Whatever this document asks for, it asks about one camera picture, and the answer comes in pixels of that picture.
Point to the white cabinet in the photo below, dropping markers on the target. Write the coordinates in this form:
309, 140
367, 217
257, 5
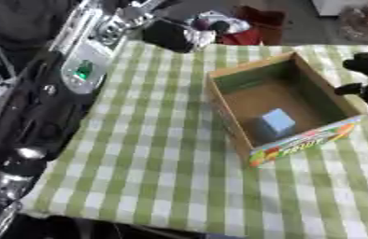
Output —
338, 7

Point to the tan cardboard box green inside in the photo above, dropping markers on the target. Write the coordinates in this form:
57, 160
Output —
258, 102

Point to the light blue cube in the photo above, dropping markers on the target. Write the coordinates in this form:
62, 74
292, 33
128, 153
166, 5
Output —
277, 122

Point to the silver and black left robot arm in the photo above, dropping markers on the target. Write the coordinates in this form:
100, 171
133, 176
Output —
45, 109

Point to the red bag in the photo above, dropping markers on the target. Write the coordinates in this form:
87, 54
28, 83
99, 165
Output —
255, 29

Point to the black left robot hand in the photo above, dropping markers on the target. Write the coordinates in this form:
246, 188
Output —
166, 35

